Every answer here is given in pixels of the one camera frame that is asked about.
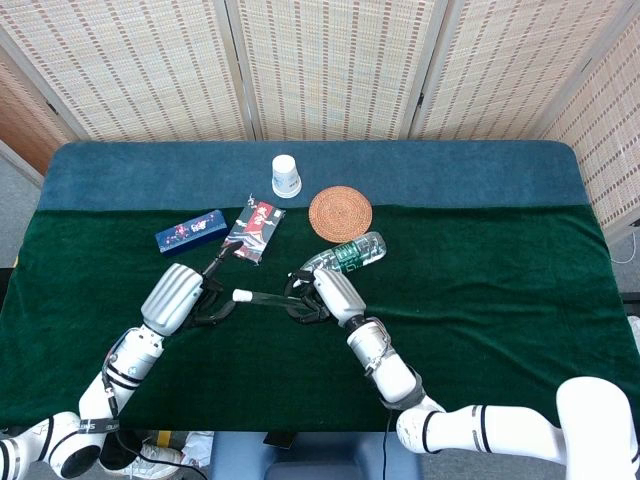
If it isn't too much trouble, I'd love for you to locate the brown woven screen panel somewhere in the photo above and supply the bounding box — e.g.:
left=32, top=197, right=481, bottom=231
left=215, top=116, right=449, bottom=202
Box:
left=0, top=44, right=76, bottom=176

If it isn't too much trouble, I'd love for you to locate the blue rectangular printed box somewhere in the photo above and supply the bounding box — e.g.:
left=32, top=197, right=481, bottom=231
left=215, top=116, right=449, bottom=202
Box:
left=154, top=208, right=229, bottom=260

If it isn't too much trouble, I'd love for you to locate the white paper cup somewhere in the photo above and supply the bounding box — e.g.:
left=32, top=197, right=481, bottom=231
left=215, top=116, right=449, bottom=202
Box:
left=271, top=154, right=304, bottom=199

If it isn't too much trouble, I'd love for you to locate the green velvet table cloth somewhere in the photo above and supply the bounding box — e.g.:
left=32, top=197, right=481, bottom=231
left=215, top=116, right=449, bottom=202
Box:
left=0, top=204, right=629, bottom=434

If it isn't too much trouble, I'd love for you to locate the round woven orange coaster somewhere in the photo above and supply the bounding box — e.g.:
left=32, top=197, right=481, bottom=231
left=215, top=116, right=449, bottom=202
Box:
left=308, top=185, right=374, bottom=238

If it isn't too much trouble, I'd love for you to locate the flat black device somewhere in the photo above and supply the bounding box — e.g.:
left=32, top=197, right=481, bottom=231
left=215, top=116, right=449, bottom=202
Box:
left=263, top=431, right=297, bottom=450

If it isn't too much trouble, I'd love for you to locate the blue table cloth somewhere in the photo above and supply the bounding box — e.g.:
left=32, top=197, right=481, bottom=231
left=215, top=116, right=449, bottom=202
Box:
left=37, top=139, right=587, bottom=212

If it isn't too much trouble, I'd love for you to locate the red black illustrated box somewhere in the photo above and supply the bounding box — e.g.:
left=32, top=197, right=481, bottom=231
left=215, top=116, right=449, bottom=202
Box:
left=221, top=193, right=287, bottom=265

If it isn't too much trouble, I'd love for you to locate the white sneaker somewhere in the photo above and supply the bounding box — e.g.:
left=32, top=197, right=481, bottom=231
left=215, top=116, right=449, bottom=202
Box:
left=102, top=439, right=181, bottom=479

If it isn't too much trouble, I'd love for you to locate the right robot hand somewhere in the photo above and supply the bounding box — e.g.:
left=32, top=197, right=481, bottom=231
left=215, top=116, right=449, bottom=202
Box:
left=283, top=268, right=367, bottom=329

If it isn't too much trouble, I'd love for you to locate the clear plastic water bottle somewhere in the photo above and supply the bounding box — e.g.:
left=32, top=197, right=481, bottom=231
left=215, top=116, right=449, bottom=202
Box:
left=299, top=230, right=389, bottom=276

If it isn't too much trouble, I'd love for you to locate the clear glass test tube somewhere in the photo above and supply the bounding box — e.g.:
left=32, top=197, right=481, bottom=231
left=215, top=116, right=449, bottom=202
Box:
left=249, top=290, right=306, bottom=307

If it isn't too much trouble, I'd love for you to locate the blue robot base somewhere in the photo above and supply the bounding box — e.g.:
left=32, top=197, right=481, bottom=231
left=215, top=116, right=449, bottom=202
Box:
left=208, top=430, right=424, bottom=480

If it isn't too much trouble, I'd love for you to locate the light woven screen panel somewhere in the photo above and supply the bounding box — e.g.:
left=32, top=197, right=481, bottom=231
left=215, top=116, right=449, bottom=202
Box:
left=0, top=0, right=259, bottom=144
left=537, top=14, right=640, bottom=241
left=224, top=0, right=449, bottom=142
left=409, top=0, right=640, bottom=141

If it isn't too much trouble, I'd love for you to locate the crumpled white paper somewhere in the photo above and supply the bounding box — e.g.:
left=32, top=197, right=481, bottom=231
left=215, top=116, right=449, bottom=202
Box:
left=180, top=430, right=215, bottom=469

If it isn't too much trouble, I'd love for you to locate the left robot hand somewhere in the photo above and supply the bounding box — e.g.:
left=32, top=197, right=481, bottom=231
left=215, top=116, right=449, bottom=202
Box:
left=140, top=239, right=246, bottom=337

